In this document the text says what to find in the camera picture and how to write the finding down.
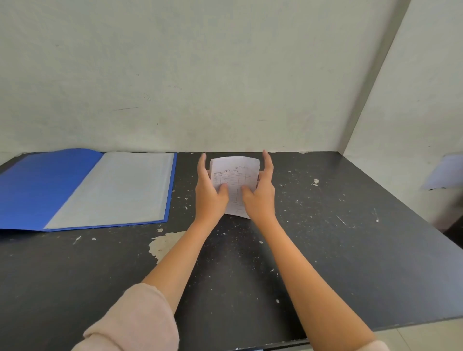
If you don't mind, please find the person's right hand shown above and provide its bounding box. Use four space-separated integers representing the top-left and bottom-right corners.
241 150 278 225

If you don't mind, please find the person's left hand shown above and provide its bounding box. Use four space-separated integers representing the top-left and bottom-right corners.
195 153 229 227

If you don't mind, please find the white printed paper sheet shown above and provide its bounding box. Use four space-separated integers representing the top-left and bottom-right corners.
209 156 262 220

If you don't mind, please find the person's right forearm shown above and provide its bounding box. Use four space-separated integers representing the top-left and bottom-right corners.
251 216 391 351

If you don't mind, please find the person's left forearm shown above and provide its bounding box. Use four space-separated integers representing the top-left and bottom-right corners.
72 217 214 351

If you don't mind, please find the open blue display folder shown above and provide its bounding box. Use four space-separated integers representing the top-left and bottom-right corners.
0 148 178 232

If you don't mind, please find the white paper sheet on wall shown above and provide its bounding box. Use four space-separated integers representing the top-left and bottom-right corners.
421 154 463 191

